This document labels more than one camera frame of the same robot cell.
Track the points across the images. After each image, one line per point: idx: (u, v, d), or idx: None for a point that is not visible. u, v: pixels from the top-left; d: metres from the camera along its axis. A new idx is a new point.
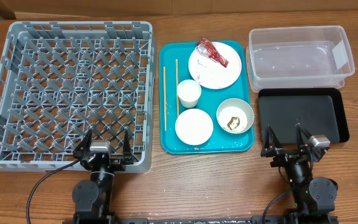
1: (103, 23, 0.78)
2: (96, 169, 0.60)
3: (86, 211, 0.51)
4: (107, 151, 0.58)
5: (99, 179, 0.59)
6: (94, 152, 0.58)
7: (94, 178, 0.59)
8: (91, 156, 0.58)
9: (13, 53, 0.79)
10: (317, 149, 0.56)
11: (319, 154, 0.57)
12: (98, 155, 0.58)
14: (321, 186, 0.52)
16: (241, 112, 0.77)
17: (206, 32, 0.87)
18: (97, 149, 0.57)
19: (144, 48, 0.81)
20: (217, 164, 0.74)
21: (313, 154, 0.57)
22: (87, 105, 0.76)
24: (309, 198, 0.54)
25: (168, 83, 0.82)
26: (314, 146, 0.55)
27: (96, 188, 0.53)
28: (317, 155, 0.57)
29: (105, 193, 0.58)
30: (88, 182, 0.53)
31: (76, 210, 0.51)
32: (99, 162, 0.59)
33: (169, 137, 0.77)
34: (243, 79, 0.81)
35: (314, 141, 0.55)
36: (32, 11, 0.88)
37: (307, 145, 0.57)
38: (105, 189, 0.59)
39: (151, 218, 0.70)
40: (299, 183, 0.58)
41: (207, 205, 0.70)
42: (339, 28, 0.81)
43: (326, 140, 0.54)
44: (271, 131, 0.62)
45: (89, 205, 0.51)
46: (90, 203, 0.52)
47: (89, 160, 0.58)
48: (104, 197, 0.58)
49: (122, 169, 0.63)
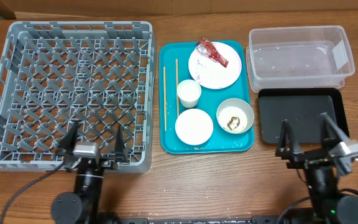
1: (103, 23, 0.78)
2: (81, 172, 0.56)
3: None
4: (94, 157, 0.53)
5: (86, 184, 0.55)
6: (79, 157, 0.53)
7: (80, 183, 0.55)
8: (77, 160, 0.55)
9: (13, 53, 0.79)
10: (345, 160, 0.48)
11: (348, 167, 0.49)
12: (84, 160, 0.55)
14: (352, 206, 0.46)
16: (241, 112, 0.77)
17: (206, 32, 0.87)
18: (82, 154, 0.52)
19: (144, 48, 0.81)
20: (217, 163, 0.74)
21: (340, 166, 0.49)
22: (87, 105, 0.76)
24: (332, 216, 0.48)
25: (167, 83, 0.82)
26: (342, 157, 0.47)
27: (78, 203, 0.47)
28: (346, 168, 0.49)
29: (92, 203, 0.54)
30: (69, 195, 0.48)
31: None
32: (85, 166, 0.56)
33: (169, 137, 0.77)
34: (243, 79, 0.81)
35: (343, 150, 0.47)
36: (32, 11, 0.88)
37: (334, 155, 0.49)
38: (92, 200, 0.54)
39: (151, 218, 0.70)
40: (322, 193, 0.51)
41: (207, 205, 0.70)
42: (339, 28, 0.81)
43: None
44: (289, 130, 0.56)
45: (71, 223, 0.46)
46: (73, 221, 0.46)
47: (73, 165, 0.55)
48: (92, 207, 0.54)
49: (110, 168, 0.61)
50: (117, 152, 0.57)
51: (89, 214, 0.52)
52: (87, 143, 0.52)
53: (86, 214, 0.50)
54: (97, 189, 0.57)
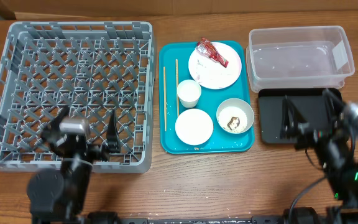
1: (103, 23, 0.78)
2: (69, 155, 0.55)
3: (45, 208, 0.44)
4: (81, 132, 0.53)
5: (72, 168, 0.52)
6: (64, 132, 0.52)
7: (66, 166, 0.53)
8: (61, 137, 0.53)
9: (13, 53, 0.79)
10: (357, 122, 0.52)
11: None
12: (70, 137, 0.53)
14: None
16: (241, 112, 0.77)
17: (206, 32, 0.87)
18: (69, 129, 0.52)
19: (144, 48, 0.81)
20: (217, 163, 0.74)
21: (353, 128, 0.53)
22: (87, 105, 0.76)
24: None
25: (167, 83, 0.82)
26: (354, 117, 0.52)
27: (59, 180, 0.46)
28: None
29: (78, 187, 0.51)
30: (51, 172, 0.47)
31: (32, 207, 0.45)
32: (71, 147, 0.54)
33: (169, 137, 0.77)
34: (243, 79, 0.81)
35: (353, 111, 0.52)
36: (32, 11, 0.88)
37: (345, 119, 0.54)
38: (77, 183, 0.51)
39: (151, 217, 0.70)
40: (338, 167, 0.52)
41: (207, 205, 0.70)
42: (339, 28, 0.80)
43: None
44: None
45: (49, 202, 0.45)
46: (51, 200, 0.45)
47: (58, 140, 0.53)
48: (76, 191, 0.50)
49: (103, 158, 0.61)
50: (109, 138, 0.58)
51: (71, 197, 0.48)
52: (72, 118, 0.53)
53: (66, 196, 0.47)
54: (84, 175, 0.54)
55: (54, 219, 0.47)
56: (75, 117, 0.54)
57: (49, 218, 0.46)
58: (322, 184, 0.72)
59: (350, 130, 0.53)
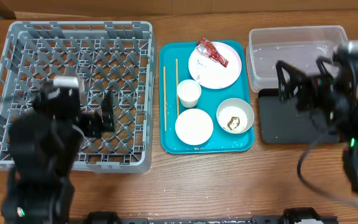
1: (103, 23, 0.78)
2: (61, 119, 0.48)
3: (23, 148, 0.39)
4: (74, 86, 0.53)
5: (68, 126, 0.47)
6: (58, 87, 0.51)
7: None
8: (55, 91, 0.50)
9: (13, 53, 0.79)
10: (352, 55, 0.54)
11: None
12: (63, 91, 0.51)
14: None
16: (241, 111, 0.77)
17: (206, 32, 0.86)
18: (62, 83, 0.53)
19: (144, 48, 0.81)
20: (217, 163, 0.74)
21: (350, 60, 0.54)
22: (87, 105, 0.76)
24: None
25: (167, 83, 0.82)
26: (350, 50, 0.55)
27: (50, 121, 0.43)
28: (357, 60, 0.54)
29: (66, 146, 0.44)
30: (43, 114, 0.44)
31: (10, 149, 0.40)
32: (64, 102, 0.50)
33: (169, 137, 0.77)
34: (243, 79, 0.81)
35: (349, 45, 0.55)
36: (32, 11, 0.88)
37: (340, 56, 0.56)
38: (69, 142, 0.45)
39: (151, 218, 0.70)
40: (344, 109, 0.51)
41: (207, 205, 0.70)
42: (339, 28, 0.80)
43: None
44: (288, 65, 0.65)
45: (29, 141, 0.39)
46: (32, 139, 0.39)
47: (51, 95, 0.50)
48: (63, 147, 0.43)
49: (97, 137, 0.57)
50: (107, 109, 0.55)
51: (55, 151, 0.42)
52: (64, 77, 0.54)
53: (48, 143, 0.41)
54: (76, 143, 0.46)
55: (31, 165, 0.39)
56: (68, 77, 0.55)
57: (27, 155, 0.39)
58: (322, 184, 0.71)
59: (351, 66, 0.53)
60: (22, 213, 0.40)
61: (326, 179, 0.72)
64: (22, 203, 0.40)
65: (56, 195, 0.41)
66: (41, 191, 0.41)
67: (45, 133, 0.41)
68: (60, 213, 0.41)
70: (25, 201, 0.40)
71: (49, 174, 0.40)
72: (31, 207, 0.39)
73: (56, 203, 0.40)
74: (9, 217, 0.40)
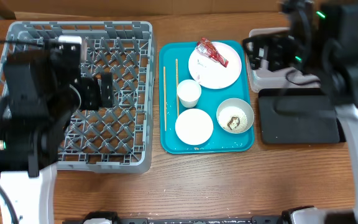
1: (103, 23, 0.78)
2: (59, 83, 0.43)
3: (22, 68, 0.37)
4: (78, 43, 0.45)
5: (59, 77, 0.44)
6: (61, 42, 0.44)
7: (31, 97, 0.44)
8: (58, 46, 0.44)
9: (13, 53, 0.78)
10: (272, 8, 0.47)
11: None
12: (66, 47, 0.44)
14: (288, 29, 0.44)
16: (241, 111, 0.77)
17: (206, 32, 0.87)
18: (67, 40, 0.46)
19: (144, 48, 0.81)
20: (217, 163, 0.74)
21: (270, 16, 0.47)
22: None
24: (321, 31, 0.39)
25: (168, 83, 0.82)
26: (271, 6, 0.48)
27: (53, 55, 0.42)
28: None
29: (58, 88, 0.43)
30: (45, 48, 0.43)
31: (4, 70, 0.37)
32: (66, 57, 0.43)
33: (169, 137, 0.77)
34: (243, 79, 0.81)
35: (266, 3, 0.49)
36: (32, 11, 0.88)
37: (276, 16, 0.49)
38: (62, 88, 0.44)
39: (151, 218, 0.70)
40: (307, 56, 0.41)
41: (207, 205, 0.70)
42: None
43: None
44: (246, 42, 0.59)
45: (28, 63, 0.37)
46: (32, 61, 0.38)
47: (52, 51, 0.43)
48: (57, 86, 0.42)
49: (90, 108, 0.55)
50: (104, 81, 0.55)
51: (50, 87, 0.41)
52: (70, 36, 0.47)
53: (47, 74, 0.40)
54: (69, 96, 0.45)
55: (23, 90, 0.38)
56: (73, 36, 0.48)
57: (20, 80, 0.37)
58: (322, 184, 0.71)
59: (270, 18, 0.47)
60: (4, 145, 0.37)
61: (326, 179, 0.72)
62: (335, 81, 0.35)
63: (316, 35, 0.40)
64: (4, 135, 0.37)
65: (43, 129, 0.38)
66: (25, 124, 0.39)
67: (43, 59, 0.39)
68: (46, 147, 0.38)
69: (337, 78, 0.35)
70: (7, 134, 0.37)
71: (41, 106, 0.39)
72: (15, 139, 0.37)
73: (41, 137, 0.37)
74: None
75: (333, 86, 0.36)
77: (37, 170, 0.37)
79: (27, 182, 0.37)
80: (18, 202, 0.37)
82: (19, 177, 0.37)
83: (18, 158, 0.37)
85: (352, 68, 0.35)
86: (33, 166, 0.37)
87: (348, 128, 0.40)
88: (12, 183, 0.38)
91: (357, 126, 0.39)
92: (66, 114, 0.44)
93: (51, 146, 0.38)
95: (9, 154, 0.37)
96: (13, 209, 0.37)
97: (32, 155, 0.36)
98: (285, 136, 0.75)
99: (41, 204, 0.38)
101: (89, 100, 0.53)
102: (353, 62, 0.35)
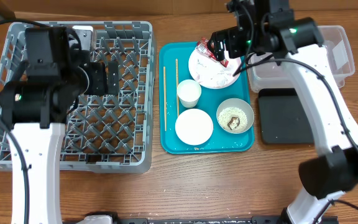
1: (103, 23, 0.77)
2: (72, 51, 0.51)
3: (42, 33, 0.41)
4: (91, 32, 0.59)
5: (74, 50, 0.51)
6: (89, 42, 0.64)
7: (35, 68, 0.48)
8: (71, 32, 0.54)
9: (13, 53, 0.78)
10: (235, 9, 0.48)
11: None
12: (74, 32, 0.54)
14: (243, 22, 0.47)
16: (241, 112, 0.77)
17: (206, 32, 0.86)
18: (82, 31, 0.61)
19: (144, 48, 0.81)
20: (217, 164, 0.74)
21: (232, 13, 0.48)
22: (87, 105, 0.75)
24: (259, 12, 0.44)
25: (167, 83, 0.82)
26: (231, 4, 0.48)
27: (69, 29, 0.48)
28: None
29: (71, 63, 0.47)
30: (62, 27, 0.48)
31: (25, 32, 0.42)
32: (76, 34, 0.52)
33: (169, 137, 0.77)
34: (243, 79, 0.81)
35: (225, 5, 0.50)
36: (32, 10, 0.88)
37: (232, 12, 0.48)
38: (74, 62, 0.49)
39: (151, 218, 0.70)
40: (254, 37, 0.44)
41: (207, 205, 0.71)
42: (339, 28, 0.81)
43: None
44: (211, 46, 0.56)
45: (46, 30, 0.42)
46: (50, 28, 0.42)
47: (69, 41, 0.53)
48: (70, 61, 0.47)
49: (97, 93, 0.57)
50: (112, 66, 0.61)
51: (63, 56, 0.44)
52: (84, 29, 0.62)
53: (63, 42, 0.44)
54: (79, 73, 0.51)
55: (40, 54, 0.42)
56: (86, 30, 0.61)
57: (39, 43, 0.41)
58: None
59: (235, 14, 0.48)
60: (20, 98, 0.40)
61: None
62: (271, 41, 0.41)
63: (257, 16, 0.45)
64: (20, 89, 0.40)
65: (55, 88, 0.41)
66: (38, 83, 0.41)
67: (61, 30, 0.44)
68: (58, 104, 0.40)
69: (272, 38, 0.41)
70: (22, 88, 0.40)
71: (55, 70, 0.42)
72: (30, 93, 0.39)
73: (53, 94, 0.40)
74: (5, 104, 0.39)
75: (271, 45, 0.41)
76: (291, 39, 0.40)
77: (48, 121, 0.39)
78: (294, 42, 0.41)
79: (37, 133, 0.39)
80: (29, 152, 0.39)
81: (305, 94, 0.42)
82: (32, 127, 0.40)
83: (32, 109, 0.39)
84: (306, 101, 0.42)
85: (278, 25, 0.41)
86: (45, 117, 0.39)
87: (291, 75, 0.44)
88: (24, 133, 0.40)
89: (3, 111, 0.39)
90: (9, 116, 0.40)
91: (294, 66, 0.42)
92: (74, 91, 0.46)
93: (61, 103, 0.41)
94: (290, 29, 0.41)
95: (23, 106, 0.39)
96: (23, 157, 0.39)
97: (46, 107, 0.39)
98: (285, 136, 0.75)
99: (51, 154, 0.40)
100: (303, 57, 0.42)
101: (96, 85, 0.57)
102: (284, 25, 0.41)
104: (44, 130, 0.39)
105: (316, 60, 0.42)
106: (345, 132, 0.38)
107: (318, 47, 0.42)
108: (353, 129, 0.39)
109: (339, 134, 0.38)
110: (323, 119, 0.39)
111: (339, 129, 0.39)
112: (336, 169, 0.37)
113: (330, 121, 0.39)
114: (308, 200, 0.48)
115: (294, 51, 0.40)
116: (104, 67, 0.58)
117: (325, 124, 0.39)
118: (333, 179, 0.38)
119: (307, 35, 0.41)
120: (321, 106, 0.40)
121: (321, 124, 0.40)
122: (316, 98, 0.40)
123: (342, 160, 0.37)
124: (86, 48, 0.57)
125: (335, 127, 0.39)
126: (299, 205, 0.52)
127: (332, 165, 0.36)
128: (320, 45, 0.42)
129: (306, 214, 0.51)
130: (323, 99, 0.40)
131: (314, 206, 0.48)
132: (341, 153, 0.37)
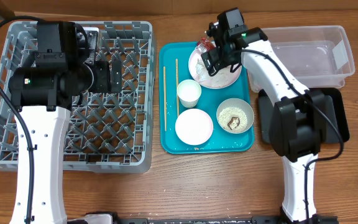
1: (103, 23, 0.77)
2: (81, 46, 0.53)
3: (51, 25, 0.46)
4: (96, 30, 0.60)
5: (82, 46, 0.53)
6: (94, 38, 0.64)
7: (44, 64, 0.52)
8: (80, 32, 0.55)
9: (13, 53, 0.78)
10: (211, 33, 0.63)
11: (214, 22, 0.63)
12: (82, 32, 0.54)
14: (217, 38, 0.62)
16: (241, 112, 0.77)
17: (206, 32, 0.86)
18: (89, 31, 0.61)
19: (144, 48, 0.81)
20: (217, 164, 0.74)
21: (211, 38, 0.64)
22: (87, 105, 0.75)
24: (222, 30, 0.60)
25: (168, 83, 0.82)
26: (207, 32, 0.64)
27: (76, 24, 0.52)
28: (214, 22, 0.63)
29: (78, 56, 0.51)
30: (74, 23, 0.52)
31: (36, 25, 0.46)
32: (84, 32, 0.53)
33: (169, 137, 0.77)
34: (243, 79, 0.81)
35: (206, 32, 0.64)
36: (32, 11, 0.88)
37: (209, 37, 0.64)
38: (82, 56, 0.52)
39: (151, 218, 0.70)
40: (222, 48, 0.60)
41: (207, 205, 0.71)
42: (339, 28, 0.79)
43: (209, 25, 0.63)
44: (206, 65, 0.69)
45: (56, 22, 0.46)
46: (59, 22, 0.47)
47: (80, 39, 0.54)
48: (78, 56, 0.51)
49: (100, 90, 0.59)
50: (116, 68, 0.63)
51: (71, 47, 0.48)
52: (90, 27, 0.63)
53: (71, 35, 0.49)
54: (86, 68, 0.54)
55: (50, 45, 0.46)
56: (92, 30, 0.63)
57: (50, 35, 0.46)
58: (322, 184, 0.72)
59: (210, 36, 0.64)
60: (29, 82, 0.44)
61: (326, 179, 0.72)
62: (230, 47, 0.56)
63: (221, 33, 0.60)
64: (28, 74, 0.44)
65: (61, 74, 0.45)
66: (47, 70, 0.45)
67: (69, 25, 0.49)
68: (64, 90, 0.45)
69: (230, 45, 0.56)
70: (31, 73, 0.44)
71: (63, 60, 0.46)
72: (38, 78, 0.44)
73: (59, 79, 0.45)
74: (15, 87, 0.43)
75: (231, 50, 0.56)
76: (243, 42, 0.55)
77: (55, 104, 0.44)
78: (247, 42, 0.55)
79: (43, 116, 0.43)
80: (35, 133, 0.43)
81: (260, 70, 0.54)
82: (38, 110, 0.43)
83: (39, 93, 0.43)
84: (262, 76, 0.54)
85: (234, 33, 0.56)
86: (52, 99, 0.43)
87: (248, 61, 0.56)
88: (31, 116, 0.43)
89: (13, 93, 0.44)
90: (18, 98, 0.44)
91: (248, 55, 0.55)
92: (80, 84, 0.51)
93: (68, 89, 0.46)
94: (242, 37, 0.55)
95: (32, 89, 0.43)
96: (30, 138, 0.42)
97: (53, 91, 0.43)
98: None
99: (56, 136, 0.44)
100: (252, 47, 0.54)
101: (100, 82, 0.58)
102: (238, 35, 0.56)
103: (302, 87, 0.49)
104: (50, 112, 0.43)
105: (263, 48, 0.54)
106: (291, 86, 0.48)
107: (262, 41, 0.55)
108: (297, 85, 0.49)
109: (286, 90, 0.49)
110: (273, 83, 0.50)
111: (285, 86, 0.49)
112: (286, 112, 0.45)
113: (278, 81, 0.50)
114: (289, 175, 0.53)
115: (245, 46, 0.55)
116: (107, 65, 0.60)
117: (275, 86, 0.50)
118: (286, 123, 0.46)
119: (255, 37, 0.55)
120: (270, 74, 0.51)
121: (272, 87, 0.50)
122: (266, 69, 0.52)
123: (290, 105, 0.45)
124: (93, 46, 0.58)
125: (283, 86, 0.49)
126: (288, 190, 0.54)
127: (281, 109, 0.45)
128: (263, 39, 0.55)
129: (293, 196, 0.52)
130: (270, 68, 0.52)
131: (294, 178, 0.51)
132: (288, 100, 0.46)
